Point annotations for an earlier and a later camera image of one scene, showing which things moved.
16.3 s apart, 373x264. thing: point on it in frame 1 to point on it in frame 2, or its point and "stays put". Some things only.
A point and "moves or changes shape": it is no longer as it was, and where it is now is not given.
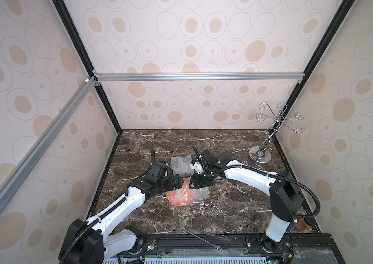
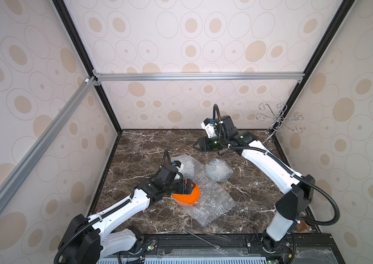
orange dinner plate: x=181 y=197 moves or changes shape
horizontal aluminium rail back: x=251 y=76 stays put
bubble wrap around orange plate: x=184 y=196 moves or changes shape
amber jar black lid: x=302 y=225 stays put
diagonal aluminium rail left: x=13 y=183 stays put
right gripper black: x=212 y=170 to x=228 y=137
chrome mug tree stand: x=261 y=154 stays put
